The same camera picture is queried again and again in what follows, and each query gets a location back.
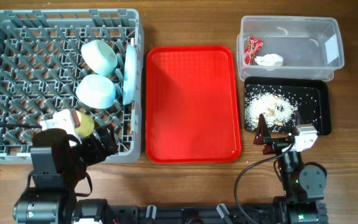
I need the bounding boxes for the rice and food scraps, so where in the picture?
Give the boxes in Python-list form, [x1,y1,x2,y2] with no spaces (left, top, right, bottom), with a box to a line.
[244,85,323,131]

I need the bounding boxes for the yellow cup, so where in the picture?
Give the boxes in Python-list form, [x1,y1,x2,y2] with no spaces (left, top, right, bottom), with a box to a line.
[75,111,94,138]

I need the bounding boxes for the small light blue bowl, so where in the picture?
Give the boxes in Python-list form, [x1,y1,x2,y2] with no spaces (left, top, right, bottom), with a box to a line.
[75,74,116,109]

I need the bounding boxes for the white tissue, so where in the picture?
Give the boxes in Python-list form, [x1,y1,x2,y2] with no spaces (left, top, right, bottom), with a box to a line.
[254,54,283,67]

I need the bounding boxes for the large light blue plate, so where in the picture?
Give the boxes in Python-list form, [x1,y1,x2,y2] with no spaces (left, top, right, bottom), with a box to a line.
[122,44,137,105]

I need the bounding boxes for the red snack wrapper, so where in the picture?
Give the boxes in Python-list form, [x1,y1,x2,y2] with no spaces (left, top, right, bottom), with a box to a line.
[244,37,264,65]

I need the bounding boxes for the light green bowl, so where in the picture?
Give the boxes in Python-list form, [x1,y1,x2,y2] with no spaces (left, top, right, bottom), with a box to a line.
[81,40,117,77]

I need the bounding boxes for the wooden chopstick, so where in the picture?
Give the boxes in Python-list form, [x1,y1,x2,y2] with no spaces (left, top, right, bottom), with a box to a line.
[129,103,135,134]

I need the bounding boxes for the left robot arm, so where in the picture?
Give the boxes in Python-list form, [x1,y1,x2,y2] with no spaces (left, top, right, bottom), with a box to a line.
[12,125,119,223]

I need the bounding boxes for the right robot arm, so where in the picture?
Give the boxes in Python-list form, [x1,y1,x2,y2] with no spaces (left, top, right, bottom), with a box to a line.
[254,114,328,223]

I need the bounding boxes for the clear plastic waste bin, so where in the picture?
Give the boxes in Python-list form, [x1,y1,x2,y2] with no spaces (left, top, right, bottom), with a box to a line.
[237,16,344,82]

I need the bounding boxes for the grey plastic dishwasher rack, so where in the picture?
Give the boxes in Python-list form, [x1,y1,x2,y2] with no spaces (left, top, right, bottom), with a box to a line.
[0,9,144,164]

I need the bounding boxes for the black rectangular tray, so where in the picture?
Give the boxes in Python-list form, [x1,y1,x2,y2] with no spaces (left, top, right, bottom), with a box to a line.
[244,77,332,135]

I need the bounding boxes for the red plastic serving tray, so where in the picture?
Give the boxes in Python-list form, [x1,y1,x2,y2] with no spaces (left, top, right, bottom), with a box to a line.
[145,45,242,164]

